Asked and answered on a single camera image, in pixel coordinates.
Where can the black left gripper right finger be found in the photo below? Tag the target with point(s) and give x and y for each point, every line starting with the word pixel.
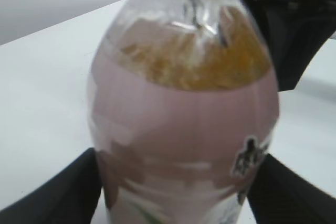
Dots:
pixel 278 195

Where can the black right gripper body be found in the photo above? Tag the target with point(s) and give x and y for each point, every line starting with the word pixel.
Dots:
pixel 294 31

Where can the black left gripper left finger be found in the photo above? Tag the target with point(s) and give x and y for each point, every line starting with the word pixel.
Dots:
pixel 70 197

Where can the pink oolong tea bottle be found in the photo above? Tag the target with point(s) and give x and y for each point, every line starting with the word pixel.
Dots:
pixel 183 100

